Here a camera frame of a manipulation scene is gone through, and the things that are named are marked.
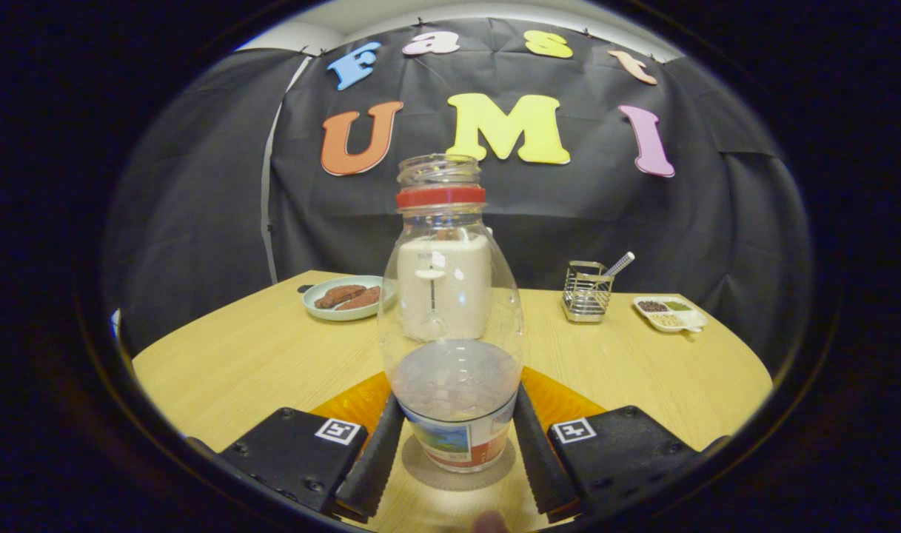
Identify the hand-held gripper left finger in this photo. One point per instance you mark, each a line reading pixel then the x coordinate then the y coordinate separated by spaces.
pixel 372 466

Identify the white divided snack tray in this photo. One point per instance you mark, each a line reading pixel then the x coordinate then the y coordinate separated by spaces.
pixel 672 314

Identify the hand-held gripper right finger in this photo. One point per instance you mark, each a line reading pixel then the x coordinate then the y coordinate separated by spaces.
pixel 543 466

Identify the pale green plate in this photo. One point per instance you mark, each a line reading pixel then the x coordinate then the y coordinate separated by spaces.
pixel 324 311

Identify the clear plastic juice bottle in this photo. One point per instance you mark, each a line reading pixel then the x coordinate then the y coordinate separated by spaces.
pixel 450 370

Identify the wooden table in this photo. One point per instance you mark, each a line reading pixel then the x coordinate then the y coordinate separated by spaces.
pixel 258 363

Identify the brown food piece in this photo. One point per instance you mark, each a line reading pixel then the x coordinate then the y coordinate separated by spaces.
pixel 339 295
pixel 361 298

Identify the white toaster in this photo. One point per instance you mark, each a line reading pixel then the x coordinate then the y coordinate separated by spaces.
pixel 450 296

